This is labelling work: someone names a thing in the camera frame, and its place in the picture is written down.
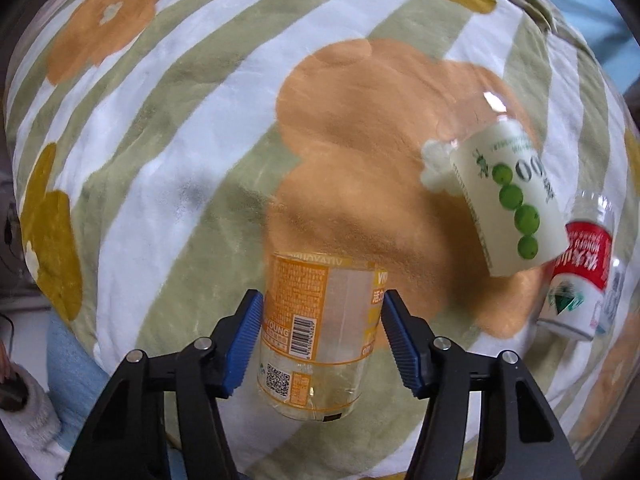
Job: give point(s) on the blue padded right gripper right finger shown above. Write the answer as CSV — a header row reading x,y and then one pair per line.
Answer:
x,y
519,436

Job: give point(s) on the clear orange-label plastic cup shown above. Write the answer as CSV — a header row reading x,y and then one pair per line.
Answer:
x,y
319,328

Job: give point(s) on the red label plastic bottle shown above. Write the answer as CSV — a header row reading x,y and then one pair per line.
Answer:
x,y
575,297

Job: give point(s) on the flower striped fleece blanket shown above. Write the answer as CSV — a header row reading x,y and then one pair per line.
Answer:
x,y
163,150

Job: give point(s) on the blue label clear bottle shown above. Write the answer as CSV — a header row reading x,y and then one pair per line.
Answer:
x,y
612,296

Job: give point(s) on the light blue cloth over window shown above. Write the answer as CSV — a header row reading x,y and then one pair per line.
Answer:
x,y
607,35

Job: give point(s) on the white green-dot label bottle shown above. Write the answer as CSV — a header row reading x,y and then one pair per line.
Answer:
x,y
504,182

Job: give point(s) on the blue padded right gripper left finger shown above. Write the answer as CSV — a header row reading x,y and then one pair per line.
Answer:
x,y
124,435

